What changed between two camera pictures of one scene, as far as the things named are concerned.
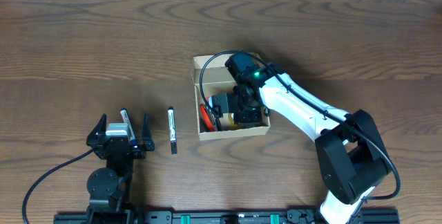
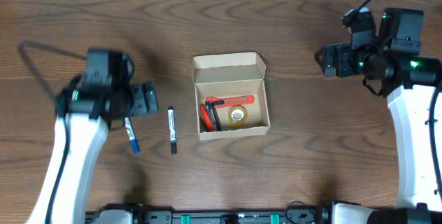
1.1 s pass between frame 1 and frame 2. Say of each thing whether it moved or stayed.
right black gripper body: moved
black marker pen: stayed
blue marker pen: stayed
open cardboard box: stayed
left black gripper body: moved
